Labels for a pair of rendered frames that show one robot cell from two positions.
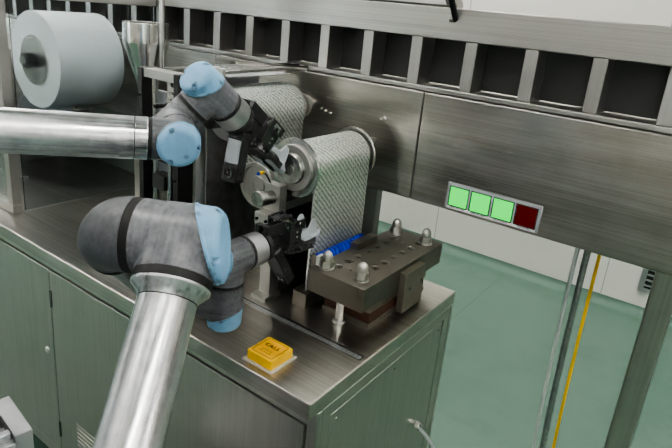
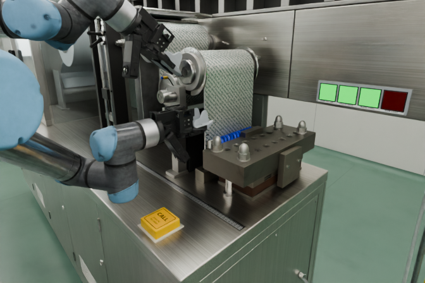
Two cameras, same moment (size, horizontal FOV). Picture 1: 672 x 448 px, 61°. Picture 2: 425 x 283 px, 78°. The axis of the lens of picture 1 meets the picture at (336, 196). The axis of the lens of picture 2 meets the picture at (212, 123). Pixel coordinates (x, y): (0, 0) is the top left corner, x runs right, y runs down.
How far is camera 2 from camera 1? 0.64 m
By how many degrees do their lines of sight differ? 11
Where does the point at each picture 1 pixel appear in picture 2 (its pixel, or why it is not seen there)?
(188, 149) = (33, 18)
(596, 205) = not seen: outside the picture
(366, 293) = (246, 170)
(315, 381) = (193, 252)
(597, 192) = not seen: outside the picture
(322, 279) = (212, 159)
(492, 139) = (357, 36)
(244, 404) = (145, 264)
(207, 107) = (86, 1)
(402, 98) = (277, 19)
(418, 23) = not seen: outside the picture
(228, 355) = (126, 223)
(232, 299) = (122, 174)
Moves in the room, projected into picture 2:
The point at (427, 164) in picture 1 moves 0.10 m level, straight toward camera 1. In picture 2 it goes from (300, 69) to (298, 72)
